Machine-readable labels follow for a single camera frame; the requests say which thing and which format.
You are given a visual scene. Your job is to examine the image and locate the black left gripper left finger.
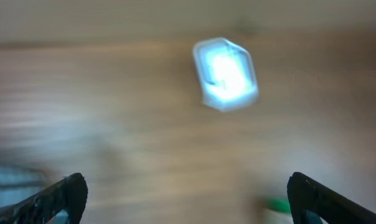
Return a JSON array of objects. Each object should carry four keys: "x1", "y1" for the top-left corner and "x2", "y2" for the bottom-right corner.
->
[{"x1": 0, "y1": 173, "x2": 88, "y2": 224}]

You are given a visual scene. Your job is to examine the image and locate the grey plastic mesh basket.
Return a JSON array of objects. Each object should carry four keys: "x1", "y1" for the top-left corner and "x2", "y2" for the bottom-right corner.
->
[{"x1": 0, "y1": 164, "x2": 49, "y2": 208}]

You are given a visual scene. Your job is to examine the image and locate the green lid jar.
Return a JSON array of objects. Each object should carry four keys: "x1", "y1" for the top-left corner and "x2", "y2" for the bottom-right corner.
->
[{"x1": 263, "y1": 196, "x2": 294, "y2": 224}]

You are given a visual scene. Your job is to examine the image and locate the white barcode scanner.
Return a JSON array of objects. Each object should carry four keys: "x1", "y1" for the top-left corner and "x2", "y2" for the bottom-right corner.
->
[{"x1": 192, "y1": 37, "x2": 259, "y2": 112}]

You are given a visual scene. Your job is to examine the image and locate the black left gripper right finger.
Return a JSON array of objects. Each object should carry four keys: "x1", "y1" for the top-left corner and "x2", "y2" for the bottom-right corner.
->
[{"x1": 287, "y1": 172, "x2": 376, "y2": 224}]

